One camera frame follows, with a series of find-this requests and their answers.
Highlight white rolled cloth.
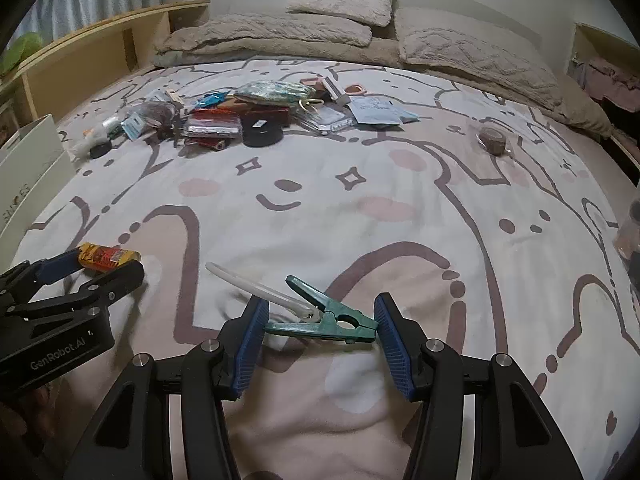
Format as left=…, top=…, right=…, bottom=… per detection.
left=70, top=127, right=108, bottom=157

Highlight ribbed clear case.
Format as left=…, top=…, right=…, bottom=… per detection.
left=300, top=105, right=358, bottom=135

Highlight translucent cup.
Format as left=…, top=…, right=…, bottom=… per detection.
left=612, top=195, right=640, bottom=266

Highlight white cardboard box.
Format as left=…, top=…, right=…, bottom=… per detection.
left=0, top=112, right=76, bottom=261

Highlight wooden shelf unit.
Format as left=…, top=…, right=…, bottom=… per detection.
left=0, top=1, right=211, bottom=123

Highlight green plush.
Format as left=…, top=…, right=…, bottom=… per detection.
left=0, top=31, right=46, bottom=78

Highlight clear plastic case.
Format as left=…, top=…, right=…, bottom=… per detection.
left=184, top=112, right=244, bottom=140

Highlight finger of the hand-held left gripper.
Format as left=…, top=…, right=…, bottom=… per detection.
left=0, top=249, right=93, bottom=311
left=10, top=259, right=146, bottom=323

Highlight white sachets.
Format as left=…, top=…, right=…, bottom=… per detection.
left=347, top=96, right=421, bottom=126

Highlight clear plastic loop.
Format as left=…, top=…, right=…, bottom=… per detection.
left=206, top=261, right=321, bottom=326

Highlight yellow red snack packet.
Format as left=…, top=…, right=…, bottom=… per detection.
left=77, top=242, right=142, bottom=273

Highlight bunny printed blanket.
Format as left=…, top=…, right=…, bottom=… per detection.
left=0, top=57, right=640, bottom=480

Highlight quilted beige pillow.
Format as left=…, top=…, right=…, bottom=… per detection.
left=395, top=7, right=561, bottom=111
left=155, top=12, right=373, bottom=58

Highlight clear-handled scissors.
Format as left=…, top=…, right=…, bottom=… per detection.
left=145, top=117, right=188, bottom=151

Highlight pile of pinkish clothes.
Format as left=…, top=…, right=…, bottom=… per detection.
left=575, top=57, right=640, bottom=111

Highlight wrapped brown bandage roll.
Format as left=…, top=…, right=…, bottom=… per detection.
left=477, top=127, right=512, bottom=157

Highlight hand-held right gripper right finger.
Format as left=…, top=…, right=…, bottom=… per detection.
left=372, top=292, right=586, bottom=480

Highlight floral pouch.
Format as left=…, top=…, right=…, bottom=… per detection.
left=234, top=80, right=317, bottom=107

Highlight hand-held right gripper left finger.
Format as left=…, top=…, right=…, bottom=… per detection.
left=75, top=296, right=271, bottom=480

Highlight green clothespin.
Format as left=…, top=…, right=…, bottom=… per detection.
left=264, top=275, right=379, bottom=346

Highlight red box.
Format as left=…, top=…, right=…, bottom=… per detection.
left=242, top=106, right=291, bottom=126

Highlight blue foil packet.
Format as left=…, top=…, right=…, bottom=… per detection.
left=192, top=91, right=233, bottom=110

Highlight wall cubby shelf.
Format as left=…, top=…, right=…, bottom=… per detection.
left=567, top=22, right=640, bottom=171

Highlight large black round tin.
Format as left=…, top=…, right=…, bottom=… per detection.
left=242, top=119, right=284, bottom=147

